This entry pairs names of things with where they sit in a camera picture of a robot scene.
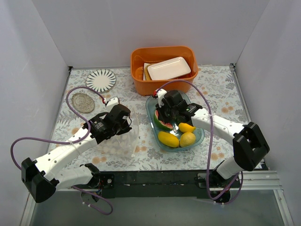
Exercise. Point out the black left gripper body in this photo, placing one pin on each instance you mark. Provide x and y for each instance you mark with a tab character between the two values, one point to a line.
125	121

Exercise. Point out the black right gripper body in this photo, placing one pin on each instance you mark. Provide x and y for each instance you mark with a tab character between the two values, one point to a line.
168	114

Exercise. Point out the yellow lemon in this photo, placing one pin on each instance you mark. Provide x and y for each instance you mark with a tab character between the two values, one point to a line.
184	127

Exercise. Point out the clear zip top bag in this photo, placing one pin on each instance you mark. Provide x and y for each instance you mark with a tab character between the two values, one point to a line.
122	145

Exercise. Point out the yellow mango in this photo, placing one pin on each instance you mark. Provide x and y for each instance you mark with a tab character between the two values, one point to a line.
168	139

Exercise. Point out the yellow pear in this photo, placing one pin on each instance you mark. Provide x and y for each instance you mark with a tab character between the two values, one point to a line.
187	139

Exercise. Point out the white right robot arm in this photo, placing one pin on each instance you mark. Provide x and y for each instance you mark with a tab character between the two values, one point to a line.
249	144

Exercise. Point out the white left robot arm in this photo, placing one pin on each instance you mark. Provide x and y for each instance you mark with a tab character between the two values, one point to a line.
46	174

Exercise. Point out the watermelon slice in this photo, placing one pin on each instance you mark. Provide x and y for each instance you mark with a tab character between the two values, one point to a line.
160	124

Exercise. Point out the clear blue glass tray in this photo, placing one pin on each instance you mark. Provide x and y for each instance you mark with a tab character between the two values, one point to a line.
150	108

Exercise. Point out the brown speckled plate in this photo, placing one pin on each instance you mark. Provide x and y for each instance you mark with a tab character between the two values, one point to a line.
83	103

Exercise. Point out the white rectangular tray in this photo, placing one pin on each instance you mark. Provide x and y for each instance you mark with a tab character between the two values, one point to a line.
169	69

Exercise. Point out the blue striped white plate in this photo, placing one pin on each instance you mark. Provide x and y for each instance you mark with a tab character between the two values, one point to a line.
101	80

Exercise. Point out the orange plastic basin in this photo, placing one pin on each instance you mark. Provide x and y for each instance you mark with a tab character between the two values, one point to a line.
142	57

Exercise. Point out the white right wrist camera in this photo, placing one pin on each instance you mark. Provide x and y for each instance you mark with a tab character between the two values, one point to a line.
159	94

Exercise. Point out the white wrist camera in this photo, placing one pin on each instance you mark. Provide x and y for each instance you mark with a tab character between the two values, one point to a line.
111	102
159	94

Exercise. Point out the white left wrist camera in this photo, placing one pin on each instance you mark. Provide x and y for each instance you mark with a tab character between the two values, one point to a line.
111	102

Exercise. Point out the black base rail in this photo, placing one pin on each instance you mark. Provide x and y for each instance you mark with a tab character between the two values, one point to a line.
171	183

